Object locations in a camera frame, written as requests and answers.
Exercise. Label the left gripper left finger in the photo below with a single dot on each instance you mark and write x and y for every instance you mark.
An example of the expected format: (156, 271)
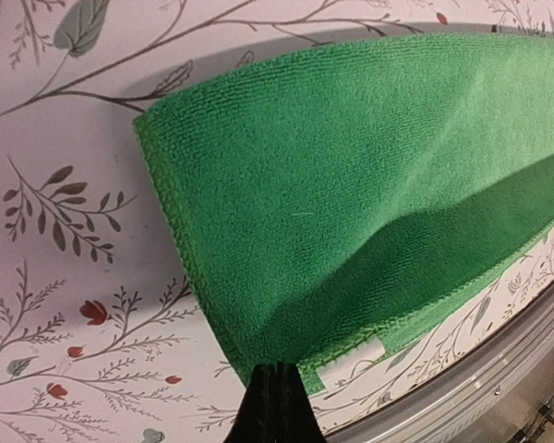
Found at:
(254, 421)

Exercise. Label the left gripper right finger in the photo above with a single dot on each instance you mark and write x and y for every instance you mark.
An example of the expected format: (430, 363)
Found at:
(295, 420)

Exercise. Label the green towel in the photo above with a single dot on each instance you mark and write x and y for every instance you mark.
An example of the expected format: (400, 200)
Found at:
(355, 191)

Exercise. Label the front aluminium rail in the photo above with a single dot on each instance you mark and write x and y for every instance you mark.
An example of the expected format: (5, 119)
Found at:
(451, 401)

